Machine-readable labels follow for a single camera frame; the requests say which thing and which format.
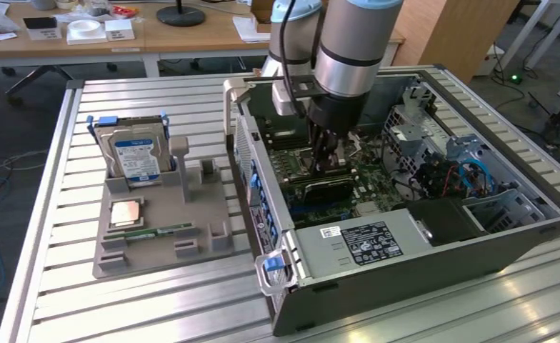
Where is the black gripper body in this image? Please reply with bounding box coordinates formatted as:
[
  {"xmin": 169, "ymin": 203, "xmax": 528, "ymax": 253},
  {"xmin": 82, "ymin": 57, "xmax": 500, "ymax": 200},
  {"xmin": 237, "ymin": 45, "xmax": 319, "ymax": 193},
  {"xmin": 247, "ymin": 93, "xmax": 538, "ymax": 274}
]
[{"xmin": 305, "ymin": 94, "xmax": 370, "ymax": 135}]

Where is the black graphics card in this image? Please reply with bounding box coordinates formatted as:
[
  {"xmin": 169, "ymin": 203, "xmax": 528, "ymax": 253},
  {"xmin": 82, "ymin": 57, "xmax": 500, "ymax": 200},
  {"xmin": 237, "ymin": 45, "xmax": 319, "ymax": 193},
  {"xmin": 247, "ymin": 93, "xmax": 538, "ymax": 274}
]
[{"xmin": 299, "ymin": 177, "xmax": 355, "ymax": 206}]

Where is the metal socket cover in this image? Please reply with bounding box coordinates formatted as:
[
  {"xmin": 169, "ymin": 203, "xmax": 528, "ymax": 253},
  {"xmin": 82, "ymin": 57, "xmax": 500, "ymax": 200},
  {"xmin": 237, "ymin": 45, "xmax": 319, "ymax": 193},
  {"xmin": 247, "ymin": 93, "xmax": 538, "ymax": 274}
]
[{"xmin": 334, "ymin": 131, "xmax": 367, "ymax": 167}]

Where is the CPU socket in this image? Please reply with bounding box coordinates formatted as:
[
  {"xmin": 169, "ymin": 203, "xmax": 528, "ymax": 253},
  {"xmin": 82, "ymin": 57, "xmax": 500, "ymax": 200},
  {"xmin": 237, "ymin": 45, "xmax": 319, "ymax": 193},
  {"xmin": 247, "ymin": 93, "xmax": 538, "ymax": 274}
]
[{"xmin": 291, "ymin": 148, "xmax": 317, "ymax": 177}]

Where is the installed RAM stick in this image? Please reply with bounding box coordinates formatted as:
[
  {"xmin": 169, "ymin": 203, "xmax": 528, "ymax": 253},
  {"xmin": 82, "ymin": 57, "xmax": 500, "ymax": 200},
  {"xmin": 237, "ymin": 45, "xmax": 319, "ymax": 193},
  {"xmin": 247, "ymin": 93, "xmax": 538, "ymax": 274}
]
[{"xmin": 286, "ymin": 169, "xmax": 358, "ymax": 187}]

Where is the green motherboard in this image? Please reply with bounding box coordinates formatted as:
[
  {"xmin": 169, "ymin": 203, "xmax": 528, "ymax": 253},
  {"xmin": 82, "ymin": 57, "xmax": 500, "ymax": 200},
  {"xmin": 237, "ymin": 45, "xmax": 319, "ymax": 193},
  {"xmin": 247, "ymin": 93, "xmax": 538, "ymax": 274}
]
[{"xmin": 255, "ymin": 116, "xmax": 414, "ymax": 229}]

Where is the metal drive cage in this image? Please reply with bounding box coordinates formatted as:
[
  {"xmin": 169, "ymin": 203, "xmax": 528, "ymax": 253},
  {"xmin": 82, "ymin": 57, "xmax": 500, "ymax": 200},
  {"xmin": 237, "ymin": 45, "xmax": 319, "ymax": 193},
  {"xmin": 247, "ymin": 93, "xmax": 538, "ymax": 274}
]
[{"xmin": 381, "ymin": 84, "xmax": 452, "ymax": 173}]

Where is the stack of white papers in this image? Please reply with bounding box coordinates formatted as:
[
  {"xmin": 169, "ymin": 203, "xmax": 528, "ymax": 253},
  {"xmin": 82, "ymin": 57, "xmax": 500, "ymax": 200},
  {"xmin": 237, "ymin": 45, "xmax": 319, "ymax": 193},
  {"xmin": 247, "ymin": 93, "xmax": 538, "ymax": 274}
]
[{"xmin": 231, "ymin": 15, "xmax": 271, "ymax": 44}]

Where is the grey power supply unit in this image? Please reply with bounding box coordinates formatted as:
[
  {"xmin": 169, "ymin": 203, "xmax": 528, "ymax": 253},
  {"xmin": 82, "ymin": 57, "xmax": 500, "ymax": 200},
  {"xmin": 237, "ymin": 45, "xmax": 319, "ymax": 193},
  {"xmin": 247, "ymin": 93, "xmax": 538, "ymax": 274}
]
[{"xmin": 287, "ymin": 207, "xmax": 434, "ymax": 279}]

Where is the cardboard box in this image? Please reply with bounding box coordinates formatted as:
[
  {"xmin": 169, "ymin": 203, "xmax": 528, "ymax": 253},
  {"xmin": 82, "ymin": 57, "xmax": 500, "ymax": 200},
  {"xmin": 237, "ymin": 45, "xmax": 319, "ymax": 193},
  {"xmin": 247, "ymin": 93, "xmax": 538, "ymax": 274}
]
[{"xmin": 250, "ymin": 0, "xmax": 274, "ymax": 24}]

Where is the wooden cabinet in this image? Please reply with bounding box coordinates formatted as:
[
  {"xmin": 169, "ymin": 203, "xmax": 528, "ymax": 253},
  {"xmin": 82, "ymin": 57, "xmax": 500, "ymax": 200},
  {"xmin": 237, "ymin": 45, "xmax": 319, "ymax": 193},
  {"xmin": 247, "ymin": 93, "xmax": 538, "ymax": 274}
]
[{"xmin": 389, "ymin": 0, "xmax": 520, "ymax": 84}]

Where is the case latch with blue tab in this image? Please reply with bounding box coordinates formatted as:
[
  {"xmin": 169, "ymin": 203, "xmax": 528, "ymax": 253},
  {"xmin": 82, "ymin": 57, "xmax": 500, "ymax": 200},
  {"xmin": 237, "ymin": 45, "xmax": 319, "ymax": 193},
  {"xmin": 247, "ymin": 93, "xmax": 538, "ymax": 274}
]
[{"xmin": 253, "ymin": 247, "xmax": 299, "ymax": 296}]

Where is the white device with red button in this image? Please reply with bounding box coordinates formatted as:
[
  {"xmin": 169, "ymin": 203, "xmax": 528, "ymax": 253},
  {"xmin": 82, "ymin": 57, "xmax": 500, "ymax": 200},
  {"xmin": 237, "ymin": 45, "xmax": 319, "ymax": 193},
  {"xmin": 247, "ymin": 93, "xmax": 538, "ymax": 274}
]
[{"xmin": 476, "ymin": 44, "xmax": 506, "ymax": 78}]

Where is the grey parts rack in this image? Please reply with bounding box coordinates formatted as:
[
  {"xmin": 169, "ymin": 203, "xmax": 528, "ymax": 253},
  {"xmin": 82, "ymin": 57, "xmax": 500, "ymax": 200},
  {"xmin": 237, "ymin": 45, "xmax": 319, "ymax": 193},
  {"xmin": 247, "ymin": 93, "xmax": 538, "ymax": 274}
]
[{"xmin": 91, "ymin": 135, "xmax": 237, "ymax": 280}]

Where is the hard disk in blue carrier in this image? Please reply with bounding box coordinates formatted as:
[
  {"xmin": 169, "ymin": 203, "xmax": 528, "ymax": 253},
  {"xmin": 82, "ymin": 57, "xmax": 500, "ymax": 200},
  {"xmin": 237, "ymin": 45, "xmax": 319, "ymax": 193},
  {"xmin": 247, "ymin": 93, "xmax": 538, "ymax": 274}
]
[{"xmin": 85, "ymin": 114, "xmax": 173, "ymax": 187}]

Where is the metal disk bay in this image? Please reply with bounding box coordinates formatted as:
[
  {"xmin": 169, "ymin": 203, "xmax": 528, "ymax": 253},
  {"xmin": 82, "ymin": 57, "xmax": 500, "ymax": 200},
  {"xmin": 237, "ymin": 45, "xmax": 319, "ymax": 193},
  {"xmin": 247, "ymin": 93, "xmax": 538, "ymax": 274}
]
[{"xmin": 461, "ymin": 187, "xmax": 548, "ymax": 234}]

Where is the open grey PC case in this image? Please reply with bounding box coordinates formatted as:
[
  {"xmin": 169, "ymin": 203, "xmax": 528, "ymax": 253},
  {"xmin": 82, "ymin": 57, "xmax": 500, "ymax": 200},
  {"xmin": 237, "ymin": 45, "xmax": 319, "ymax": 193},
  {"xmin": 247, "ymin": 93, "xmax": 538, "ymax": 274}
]
[{"xmin": 221, "ymin": 64, "xmax": 560, "ymax": 337}]

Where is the black lamp base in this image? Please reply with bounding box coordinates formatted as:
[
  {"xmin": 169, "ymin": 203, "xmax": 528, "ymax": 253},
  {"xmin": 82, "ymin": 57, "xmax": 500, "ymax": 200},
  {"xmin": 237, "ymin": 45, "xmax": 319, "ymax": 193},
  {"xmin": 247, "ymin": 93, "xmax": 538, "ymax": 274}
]
[{"xmin": 154, "ymin": 0, "xmax": 206, "ymax": 27}]

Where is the green RAM stick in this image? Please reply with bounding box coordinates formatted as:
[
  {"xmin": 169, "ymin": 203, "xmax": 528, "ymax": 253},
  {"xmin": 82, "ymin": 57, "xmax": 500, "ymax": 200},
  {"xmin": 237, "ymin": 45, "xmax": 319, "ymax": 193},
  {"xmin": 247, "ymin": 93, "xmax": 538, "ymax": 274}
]
[{"xmin": 101, "ymin": 222, "xmax": 191, "ymax": 242}]

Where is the copper CPU chip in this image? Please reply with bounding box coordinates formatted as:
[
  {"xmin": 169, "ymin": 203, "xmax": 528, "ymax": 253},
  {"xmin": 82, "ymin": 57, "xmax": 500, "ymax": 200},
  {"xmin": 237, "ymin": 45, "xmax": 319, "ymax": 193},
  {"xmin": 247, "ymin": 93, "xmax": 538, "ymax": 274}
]
[{"xmin": 107, "ymin": 201, "xmax": 143, "ymax": 229}]

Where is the small white box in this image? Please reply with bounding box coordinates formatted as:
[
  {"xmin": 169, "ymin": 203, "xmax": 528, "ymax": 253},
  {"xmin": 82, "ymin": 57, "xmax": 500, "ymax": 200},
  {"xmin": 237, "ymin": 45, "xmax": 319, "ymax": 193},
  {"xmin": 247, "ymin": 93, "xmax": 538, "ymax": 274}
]
[{"xmin": 102, "ymin": 19, "xmax": 135, "ymax": 41}]

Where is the white box with tape roll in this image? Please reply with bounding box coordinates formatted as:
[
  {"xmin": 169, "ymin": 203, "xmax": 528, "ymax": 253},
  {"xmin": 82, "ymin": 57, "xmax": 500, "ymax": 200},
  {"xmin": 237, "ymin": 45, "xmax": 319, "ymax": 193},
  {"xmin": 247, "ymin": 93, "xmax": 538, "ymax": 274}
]
[{"xmin": 65, "ymin": 19, "xmax": 109, "ymax": 46}]

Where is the black chair base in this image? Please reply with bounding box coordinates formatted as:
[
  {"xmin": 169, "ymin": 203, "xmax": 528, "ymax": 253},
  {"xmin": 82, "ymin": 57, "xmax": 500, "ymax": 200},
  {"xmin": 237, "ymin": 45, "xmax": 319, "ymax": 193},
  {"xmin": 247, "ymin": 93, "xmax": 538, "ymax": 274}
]
[{"xmin": 2, "ymin": 62, "xmax": 119, "ymax": 106}]

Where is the wooden desk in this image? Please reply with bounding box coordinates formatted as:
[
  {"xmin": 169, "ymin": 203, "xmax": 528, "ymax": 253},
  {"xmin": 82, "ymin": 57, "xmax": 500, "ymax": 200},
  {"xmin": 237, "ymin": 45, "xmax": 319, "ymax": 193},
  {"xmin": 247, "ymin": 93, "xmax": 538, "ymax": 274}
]
[{"xmin": 0, "ymin": 0, "xmax": 405, "ymax": 69}]

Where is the black box on white card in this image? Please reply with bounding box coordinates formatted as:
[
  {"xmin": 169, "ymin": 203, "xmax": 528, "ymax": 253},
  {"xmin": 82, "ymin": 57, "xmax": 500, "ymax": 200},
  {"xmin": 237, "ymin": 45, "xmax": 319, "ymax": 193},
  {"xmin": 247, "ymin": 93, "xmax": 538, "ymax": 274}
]
[{"xmin": 22, "ymin": 16, "xmax": 63, "ymax": 41}]

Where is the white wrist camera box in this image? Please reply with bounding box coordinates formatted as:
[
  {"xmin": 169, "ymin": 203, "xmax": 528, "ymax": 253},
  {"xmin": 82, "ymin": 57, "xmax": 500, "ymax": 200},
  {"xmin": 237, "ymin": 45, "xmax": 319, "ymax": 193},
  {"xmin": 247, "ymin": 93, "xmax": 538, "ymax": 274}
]
[{"xmin": 271, "ymin": 83, "xmax": 310, "ymax": 116}]

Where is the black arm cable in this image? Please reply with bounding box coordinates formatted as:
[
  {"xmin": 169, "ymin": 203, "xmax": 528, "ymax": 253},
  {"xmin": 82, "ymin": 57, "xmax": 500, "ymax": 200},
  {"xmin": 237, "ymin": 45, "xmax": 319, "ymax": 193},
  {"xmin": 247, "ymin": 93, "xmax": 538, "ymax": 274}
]
[{"xmin": 278, "ymin": 0, "xmax": 305, "ymax": 119}]

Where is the red wire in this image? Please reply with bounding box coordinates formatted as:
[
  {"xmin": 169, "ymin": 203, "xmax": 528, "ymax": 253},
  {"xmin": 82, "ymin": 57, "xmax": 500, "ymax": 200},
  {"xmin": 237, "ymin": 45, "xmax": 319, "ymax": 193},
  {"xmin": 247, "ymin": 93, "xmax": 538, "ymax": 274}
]
[{"xmin": 436, "ymin": 163, "xmax": 461, "ymax": 194}]

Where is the blue wire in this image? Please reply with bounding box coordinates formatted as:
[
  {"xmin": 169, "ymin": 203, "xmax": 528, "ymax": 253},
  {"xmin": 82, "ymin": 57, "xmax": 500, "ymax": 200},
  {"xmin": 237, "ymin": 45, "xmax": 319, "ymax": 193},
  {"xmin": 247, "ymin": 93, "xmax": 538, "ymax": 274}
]
[{"xmin": 458, "ymin": 156, "xmax": 500, "ymax": 197}]

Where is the white table frame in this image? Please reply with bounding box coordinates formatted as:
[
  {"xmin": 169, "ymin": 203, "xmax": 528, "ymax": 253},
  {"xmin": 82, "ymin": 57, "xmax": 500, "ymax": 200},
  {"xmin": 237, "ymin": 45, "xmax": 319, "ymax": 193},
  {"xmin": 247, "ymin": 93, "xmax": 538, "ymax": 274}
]
[{"xmin": 497, "ymin": 0, "xmax": 560, "ymax": 98}]

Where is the white floor cable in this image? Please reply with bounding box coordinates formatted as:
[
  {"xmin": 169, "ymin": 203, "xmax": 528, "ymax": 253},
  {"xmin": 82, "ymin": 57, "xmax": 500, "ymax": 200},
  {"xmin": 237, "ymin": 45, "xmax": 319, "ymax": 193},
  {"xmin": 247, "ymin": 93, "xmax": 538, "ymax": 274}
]
[{"xmin": 0, "ymin": 149, "xmax": 47, "ymax": 172}]

